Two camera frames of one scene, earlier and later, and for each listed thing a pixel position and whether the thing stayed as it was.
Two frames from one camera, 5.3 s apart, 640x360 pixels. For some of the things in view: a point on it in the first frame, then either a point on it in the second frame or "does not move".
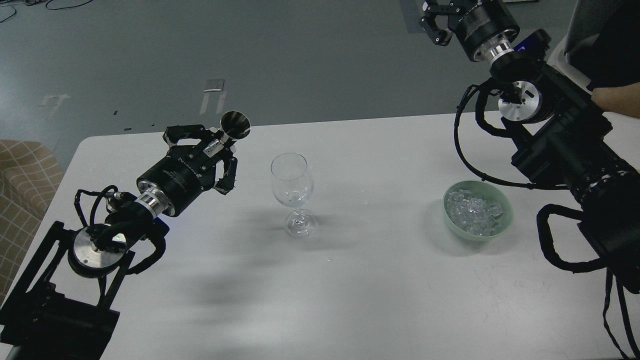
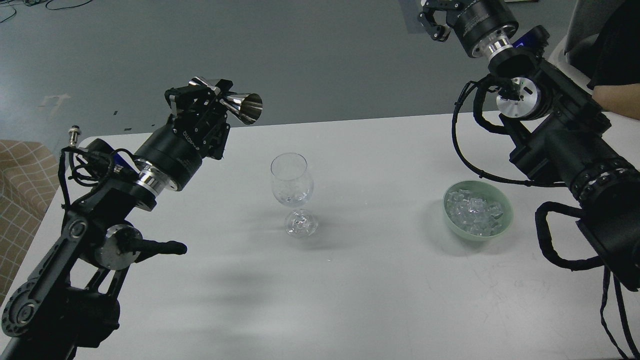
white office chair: (558, 60) does not move
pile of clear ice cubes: (473, 214) does not move
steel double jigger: (235, 125) -> (247, 107)
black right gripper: (485, 28) does not move
